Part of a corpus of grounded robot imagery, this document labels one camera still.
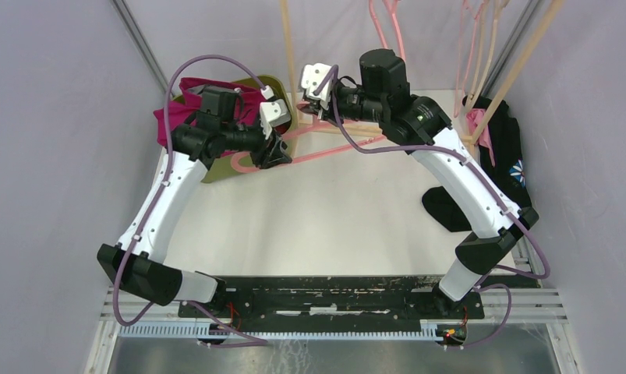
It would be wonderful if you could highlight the pink hanger of magenta skirt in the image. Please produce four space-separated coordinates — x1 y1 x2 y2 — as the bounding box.
229 119 388 175

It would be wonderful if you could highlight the magenta pleated skirt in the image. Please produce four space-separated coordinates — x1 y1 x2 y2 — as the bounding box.
168 77 266 129

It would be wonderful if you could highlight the pink wire hanger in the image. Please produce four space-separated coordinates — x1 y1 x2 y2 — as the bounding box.
453 0 486 118

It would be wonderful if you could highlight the beige plastic hanger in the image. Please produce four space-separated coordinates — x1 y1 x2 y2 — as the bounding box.
465 0 510 112

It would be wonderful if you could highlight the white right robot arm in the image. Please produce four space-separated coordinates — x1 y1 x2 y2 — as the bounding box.
299 48 539 318

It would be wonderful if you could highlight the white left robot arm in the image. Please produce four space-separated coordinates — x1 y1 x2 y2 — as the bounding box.
97 85 292 317

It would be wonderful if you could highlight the wooden clothes rack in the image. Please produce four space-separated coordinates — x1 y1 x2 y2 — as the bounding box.
284 0 565 149

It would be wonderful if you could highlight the olive green plastic basket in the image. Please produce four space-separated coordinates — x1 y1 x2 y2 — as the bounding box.
154 75 297 184

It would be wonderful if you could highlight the grey garment on rack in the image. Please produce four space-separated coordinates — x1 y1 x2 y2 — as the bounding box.
183 84 205 97

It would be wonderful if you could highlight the pink cloth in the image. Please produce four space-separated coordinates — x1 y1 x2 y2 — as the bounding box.
465 108 497 166

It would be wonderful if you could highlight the black shirt with flower print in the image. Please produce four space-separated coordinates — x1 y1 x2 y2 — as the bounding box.
421 95 533 233

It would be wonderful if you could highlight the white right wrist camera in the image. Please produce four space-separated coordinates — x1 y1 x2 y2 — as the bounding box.
299 62 339 110

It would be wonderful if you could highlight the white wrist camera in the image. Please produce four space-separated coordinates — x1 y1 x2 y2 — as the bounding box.
259 85 292 140
299 62 339 110

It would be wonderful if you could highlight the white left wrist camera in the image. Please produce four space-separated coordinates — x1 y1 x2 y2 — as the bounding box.
259 85 292 140

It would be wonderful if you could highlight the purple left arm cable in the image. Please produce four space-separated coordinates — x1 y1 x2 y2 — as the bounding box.
111 54 270 348

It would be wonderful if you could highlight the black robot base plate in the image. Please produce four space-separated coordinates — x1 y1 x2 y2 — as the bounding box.
207 275 486 333

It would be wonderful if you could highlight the aluminium corner rail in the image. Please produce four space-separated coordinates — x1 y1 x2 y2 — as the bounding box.
110 0 173 97

